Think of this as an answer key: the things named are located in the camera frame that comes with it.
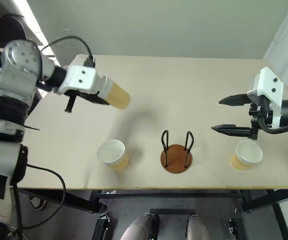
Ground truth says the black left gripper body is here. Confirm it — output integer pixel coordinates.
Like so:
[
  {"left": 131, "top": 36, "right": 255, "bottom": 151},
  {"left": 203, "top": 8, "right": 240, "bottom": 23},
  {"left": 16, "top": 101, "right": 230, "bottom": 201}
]
[{"left": 65, "top": 89, "right": 100, "bottom": 98}]

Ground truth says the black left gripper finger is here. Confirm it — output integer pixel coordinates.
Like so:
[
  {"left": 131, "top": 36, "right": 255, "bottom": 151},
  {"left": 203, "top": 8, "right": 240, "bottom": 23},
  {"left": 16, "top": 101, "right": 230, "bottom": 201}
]
[
  {"left": 64, "top": 95, "right": 77, "bottom": 114},
  {"left": 79, "top": 93, "right": 111, "bottom": 106}
]

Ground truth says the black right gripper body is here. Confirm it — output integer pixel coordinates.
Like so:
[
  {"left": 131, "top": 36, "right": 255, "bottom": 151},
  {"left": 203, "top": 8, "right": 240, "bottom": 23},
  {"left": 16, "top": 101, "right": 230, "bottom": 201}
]
[{"left": 246, "top": 89, "right": 270, "bottom": 141}]

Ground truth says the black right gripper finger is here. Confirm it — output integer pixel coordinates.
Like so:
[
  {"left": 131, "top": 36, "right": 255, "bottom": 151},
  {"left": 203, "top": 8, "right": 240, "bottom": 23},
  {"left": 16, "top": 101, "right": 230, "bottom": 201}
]
[
  {"left": 210, "top": 123, "right": 252, "bottom": 138},
  {"left": 218, "top": 93, "right": 251, "bottom": 107}
]

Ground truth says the ribbed brown paper cup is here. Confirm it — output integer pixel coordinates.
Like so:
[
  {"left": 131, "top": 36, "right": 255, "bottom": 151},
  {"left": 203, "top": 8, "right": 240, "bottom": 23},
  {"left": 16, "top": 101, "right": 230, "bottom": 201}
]
[{"left": 229, "top": 139, "right": 264, "bottom": 172}]

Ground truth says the black rounded background object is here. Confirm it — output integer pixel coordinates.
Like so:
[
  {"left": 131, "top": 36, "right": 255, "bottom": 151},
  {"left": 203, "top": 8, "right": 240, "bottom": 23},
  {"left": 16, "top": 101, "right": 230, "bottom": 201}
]
[{"left": 0, "top": 0, "right": 29, "bottom": 68}]

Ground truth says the grey rounded shape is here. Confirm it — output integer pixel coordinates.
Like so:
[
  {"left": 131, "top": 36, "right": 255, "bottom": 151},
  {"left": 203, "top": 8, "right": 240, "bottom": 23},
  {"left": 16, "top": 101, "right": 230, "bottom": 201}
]
[
  {"left": 122, "top": 213, "right": 157, "bottom": 240},
  {"left": 186, "top": 213, "right": 210, "bottom": 240}
]

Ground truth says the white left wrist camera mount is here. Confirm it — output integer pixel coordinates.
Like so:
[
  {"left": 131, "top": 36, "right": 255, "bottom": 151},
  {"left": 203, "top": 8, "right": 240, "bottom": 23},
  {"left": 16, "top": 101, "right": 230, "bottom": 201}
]
[{"left": 54, "top": 64, "right": 107, "bottom": 97}]

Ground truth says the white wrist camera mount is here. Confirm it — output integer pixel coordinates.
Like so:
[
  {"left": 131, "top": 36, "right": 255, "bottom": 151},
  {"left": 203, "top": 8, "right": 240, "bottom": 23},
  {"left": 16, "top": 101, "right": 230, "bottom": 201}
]
[
  {"left": 248, "top": 66, "right": 285, "bottom": 130},
  {"left": 54, "top": 64, "right": 107, "bottom": 97}
]

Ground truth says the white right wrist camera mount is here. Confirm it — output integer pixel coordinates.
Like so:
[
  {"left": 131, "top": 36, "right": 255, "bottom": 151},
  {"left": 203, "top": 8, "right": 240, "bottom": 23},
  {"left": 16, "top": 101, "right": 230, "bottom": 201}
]
[{"left": 248, "top": 66, "right": 285, "bottom": 130}]

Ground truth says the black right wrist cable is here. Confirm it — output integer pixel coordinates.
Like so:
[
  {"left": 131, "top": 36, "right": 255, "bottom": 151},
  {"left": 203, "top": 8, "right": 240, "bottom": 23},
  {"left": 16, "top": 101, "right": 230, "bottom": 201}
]
[{"left": 258, "top": 116, "right": 288, "bottom": 136}]

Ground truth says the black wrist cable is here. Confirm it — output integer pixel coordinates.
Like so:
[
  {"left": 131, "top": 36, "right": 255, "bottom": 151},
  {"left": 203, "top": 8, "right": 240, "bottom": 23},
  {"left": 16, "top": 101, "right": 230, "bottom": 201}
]
[
  {"left": 39, "top": 36, "right": 96, "bottom": 68},
  {"left": 258, "top": 116, "right": 288, "bottom": 136}
]

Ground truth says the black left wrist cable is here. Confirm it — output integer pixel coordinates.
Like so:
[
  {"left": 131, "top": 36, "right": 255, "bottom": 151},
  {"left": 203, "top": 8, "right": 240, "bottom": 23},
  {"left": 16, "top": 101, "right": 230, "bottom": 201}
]
[{"left": 39, "top": 36, "right": 96, "bottom": 68}]

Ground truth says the wire cup holder wooden base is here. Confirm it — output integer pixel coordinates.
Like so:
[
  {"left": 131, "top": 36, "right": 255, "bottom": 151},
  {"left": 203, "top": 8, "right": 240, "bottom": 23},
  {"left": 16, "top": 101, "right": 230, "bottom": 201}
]
[{"left": 160, "top": 129, "right": 195, "bottom": 174}]

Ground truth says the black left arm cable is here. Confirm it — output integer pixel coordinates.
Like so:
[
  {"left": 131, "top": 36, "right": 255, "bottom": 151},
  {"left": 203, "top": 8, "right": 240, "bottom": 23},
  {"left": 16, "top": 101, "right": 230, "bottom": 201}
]
[{"left": 10, "top": 163, "right": 67, "bottom": 240}]

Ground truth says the black metal table frame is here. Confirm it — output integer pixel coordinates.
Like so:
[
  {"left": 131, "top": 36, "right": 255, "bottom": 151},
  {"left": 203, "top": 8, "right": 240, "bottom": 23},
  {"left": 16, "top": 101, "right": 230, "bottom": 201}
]
[{"left": 17, "top": 188, "right": 288, "bottom": 240}]

